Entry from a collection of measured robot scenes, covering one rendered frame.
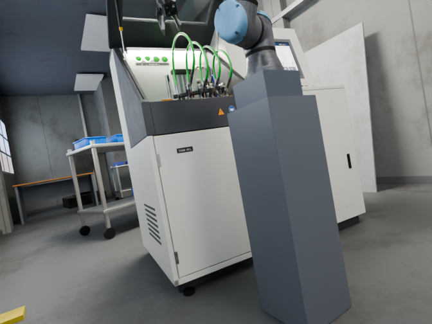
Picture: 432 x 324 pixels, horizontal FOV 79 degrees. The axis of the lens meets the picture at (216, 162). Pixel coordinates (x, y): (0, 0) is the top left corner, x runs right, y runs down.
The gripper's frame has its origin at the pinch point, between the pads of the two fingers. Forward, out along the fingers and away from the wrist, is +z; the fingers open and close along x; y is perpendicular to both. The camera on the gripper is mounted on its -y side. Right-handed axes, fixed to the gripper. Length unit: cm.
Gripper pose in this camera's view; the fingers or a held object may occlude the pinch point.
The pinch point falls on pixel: (171, 30)
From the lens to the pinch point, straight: 148.1
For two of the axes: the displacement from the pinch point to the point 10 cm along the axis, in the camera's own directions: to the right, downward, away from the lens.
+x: 8.9, -3.9, 2.2
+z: 1.2, 6.8, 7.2
